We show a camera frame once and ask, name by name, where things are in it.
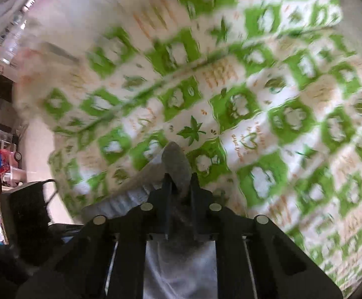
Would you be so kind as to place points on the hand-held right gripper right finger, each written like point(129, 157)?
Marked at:
point(195, 194)

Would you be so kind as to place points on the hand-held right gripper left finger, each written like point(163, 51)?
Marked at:
point(167, 194)

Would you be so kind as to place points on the grey pants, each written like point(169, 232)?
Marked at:
point(177, 168)

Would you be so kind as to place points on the green patterned quilt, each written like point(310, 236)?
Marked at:
point(230, 93)

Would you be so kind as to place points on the black chair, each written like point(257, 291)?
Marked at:
point(28, 218)

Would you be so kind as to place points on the white cup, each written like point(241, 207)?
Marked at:
point(14, 176)

